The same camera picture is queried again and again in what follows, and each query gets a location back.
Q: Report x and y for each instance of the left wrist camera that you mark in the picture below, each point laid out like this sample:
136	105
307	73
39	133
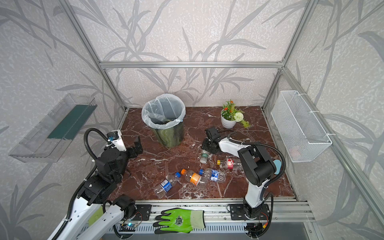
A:
115	140

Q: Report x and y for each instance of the green wood-pattern trash bin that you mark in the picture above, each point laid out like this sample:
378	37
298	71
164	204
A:
171	137

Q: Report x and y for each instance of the clear acrylic wall shelf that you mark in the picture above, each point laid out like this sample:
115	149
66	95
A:
49	139

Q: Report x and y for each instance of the light blue small shovel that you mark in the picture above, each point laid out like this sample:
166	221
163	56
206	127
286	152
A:
279	168

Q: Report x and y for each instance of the left circuit board with wires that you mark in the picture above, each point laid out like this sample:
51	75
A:
130	224

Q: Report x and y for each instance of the clear plastic bin liner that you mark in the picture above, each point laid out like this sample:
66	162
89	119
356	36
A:
164	112

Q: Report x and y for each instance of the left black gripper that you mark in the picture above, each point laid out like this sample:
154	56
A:
132	150

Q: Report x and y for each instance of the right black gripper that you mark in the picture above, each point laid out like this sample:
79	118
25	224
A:
210	142

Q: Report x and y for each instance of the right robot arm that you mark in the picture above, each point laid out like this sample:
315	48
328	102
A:
274	153

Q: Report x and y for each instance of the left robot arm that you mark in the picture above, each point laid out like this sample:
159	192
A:
87	217

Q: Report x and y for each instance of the green cap clear bottle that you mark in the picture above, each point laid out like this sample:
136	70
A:
205	156

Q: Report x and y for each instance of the white wire mesh basket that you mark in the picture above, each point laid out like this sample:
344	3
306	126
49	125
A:
301	132

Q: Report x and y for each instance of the green and black work glove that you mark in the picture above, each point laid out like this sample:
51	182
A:
179	220

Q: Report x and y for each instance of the orange cap orange label bottle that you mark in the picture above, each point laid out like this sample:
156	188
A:
194	178

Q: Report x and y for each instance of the blue cap blue label bottle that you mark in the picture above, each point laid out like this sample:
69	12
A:
213	175

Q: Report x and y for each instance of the yellow cap red label bottle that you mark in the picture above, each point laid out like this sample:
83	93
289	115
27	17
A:
230	164

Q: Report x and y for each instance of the blue cap pepsi bottle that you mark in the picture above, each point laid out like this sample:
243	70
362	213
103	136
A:
166	185

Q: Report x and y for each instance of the right circuit board with wires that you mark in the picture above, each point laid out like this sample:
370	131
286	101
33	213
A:
255	231

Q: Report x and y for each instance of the circuit board with wires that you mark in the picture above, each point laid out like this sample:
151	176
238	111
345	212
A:
130	224
255	231

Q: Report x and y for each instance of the white pot with artificial flowers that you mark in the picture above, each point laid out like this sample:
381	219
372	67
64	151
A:
230	115

